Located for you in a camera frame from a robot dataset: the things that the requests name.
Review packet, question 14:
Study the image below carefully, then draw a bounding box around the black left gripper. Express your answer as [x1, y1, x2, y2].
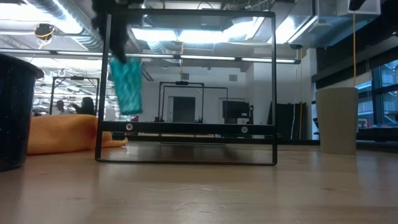
[91, 0, 146, 65]

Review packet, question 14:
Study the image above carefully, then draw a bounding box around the black speckled enamel mug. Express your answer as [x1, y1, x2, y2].
[0, 53, 45, 172]

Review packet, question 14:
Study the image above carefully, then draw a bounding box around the beige tall cup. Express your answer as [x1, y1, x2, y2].
[315, 86, 359, 156]

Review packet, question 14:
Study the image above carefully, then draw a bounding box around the person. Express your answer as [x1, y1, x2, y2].
[53, 100, 67, 115]
[70, 96, 96, 116]

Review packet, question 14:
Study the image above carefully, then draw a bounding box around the long ceiling light bar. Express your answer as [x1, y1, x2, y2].
[0, 49, 302, 65]

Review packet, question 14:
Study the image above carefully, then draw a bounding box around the orange cloth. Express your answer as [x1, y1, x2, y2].
[27, 114, 129, 156]

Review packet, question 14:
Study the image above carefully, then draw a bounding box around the black monitor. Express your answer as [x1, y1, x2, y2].
[221, 100, 251, 125]

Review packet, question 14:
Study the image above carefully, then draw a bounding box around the black cabinet panel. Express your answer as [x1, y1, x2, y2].
[267, 102, 308, 141]

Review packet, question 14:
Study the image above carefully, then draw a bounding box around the yellow hanging cable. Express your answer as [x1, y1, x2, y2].
[179, 40, 185, 75]
[298, 48, 303, 140]

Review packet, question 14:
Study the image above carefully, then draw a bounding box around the black ceiling cable reel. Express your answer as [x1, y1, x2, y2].
[33, 23, 57, 41]

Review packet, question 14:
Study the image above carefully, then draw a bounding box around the black metal shelf frame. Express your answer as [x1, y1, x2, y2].
[95, 8, 278, 167]

